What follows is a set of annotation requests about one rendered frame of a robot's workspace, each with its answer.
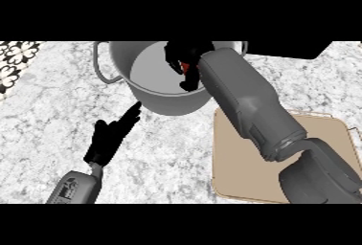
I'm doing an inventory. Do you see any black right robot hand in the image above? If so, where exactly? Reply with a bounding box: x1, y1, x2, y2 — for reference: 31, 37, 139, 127
163, 41, 216, 93

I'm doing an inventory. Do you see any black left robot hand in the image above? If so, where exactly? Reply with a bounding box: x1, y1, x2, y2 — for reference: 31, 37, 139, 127
83, 100, 143, 167

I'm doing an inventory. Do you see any grey metal pot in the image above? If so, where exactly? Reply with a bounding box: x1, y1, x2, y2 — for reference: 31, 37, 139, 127
92, 41, 248, 117

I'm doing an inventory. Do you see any beige tray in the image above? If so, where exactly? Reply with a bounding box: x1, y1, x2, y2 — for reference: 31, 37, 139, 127
210, 106, 362, 205

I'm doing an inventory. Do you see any black appliance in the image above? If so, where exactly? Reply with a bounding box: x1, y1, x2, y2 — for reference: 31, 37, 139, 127
245, 41, 334, 60

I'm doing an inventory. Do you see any black and white patterned tile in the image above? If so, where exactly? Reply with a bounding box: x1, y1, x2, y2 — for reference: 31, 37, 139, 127
0, 41, 46, 96

